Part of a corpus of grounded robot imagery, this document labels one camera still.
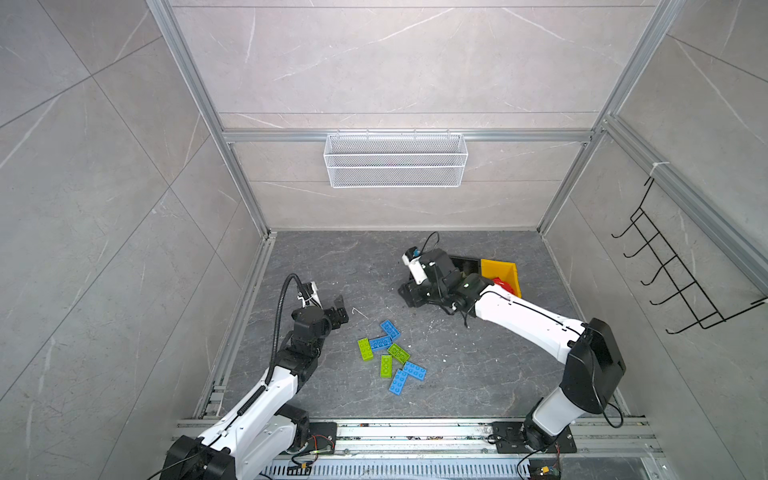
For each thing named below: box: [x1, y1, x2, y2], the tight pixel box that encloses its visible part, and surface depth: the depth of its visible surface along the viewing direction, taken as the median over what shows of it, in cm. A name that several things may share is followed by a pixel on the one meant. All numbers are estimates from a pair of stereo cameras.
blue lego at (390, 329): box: [380, 320, 400, 340], surface depth 94 cm
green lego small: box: [381, 355, 393, 378], surface depth 87 cm
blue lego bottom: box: [389, 368, 408, 396], surface depth 83 cm
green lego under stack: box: [388, 343, 410, 364], surface depth 90 cm
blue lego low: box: [370, 336, 393, 351], surface depth 90 cm
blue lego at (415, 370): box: [404, 361, 427, 381], surface depth 85 cm
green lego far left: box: [357, 337, 375, 362], surface depth 89 cm
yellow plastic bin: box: [480, 259, 522, 298], surface depth 104 cm
